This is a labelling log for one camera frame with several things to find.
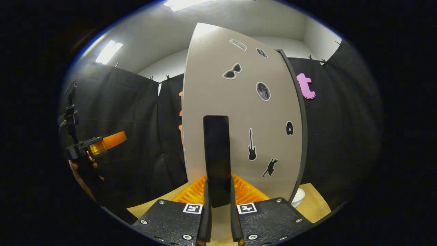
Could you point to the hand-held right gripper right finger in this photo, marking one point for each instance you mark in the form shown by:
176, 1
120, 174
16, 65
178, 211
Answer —
235, 222

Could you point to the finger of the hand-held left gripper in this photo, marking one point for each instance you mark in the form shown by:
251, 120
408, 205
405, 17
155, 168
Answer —
112, 140

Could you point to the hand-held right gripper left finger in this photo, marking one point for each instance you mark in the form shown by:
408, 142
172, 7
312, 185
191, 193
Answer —
206, 218

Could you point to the beige cabinet door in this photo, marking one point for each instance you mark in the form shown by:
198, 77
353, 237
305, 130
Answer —
218, 85

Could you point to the grey cabinet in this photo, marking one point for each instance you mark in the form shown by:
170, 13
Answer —
303, 119

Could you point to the white ceramic jar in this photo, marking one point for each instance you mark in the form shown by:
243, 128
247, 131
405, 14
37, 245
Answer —
297, 199

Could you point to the small ceiling light panel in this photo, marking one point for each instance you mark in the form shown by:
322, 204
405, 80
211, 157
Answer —
108, 52

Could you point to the black backdrop cloth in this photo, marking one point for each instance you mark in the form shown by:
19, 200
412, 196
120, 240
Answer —
341, 136

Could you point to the large ceiling light panel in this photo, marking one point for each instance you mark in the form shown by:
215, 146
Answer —
184, 4

